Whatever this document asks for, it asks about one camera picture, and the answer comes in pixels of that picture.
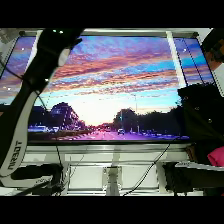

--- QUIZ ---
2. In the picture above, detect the black garment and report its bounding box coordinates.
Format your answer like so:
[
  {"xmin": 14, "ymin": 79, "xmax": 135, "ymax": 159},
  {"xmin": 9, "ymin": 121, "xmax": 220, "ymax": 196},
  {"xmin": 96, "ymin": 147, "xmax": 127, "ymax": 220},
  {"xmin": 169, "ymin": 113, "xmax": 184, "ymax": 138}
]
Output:
[{"xmin": 176, "ymin": 81, "xmax": 224, "ymax": 165}]

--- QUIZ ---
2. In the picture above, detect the silver frame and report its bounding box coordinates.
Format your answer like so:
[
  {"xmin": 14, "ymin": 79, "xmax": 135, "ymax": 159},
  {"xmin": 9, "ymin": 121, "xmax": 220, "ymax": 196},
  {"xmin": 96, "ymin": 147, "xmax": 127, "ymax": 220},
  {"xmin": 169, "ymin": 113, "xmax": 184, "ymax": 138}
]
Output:
[{"xmin": 0, "ymin": 28, "xmax": 214, "ymax": 196}]

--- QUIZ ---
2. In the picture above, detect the black cable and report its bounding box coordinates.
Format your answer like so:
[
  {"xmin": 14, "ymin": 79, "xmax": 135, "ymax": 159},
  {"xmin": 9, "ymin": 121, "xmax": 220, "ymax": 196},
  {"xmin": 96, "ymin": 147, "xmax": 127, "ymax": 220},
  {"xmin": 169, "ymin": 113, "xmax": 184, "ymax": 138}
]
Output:
[
  {"xmin": 122, "ymin": 137, "xmax": 180, "ymax": 196},
  {"xmin": 35, "ymin": 95, "xmax": 65, "ymax": 169}
]

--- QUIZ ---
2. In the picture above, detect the pink garment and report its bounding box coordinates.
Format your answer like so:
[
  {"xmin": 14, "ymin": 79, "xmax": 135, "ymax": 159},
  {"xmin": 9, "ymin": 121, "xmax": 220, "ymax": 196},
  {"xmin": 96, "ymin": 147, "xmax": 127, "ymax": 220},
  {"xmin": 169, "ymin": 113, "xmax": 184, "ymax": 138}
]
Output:
[{"xmin": 206, "ymin": 145, "xmax": 224, "ymax": 168}]

